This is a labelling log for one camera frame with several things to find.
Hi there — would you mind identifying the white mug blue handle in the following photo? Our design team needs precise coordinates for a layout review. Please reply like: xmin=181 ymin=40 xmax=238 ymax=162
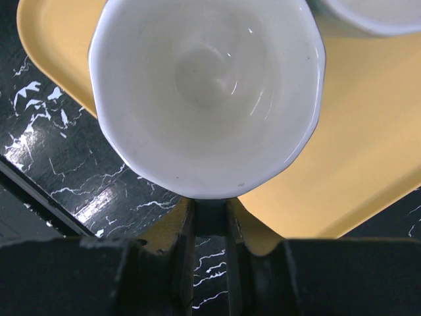
xmin=317 ymin=1 xmax=420 ymax=37

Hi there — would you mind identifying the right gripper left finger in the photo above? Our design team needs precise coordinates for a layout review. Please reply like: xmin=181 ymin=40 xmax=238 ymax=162
xmin=1 ymin=198 xmax=194 ymax=315

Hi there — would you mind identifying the white interior grey mug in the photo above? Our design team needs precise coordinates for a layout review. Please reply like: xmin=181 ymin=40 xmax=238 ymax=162
xmin=87 ymin=1 xmax=326 ymax=200

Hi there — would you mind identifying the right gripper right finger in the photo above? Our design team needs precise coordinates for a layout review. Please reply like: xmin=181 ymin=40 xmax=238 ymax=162
xmin=225 ymin=199 xmax=420 ymax=315

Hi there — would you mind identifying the orange plastic tray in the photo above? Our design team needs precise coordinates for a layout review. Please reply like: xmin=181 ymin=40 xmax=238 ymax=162
xmin=16 ymin=1 xmax=420 ymax=238

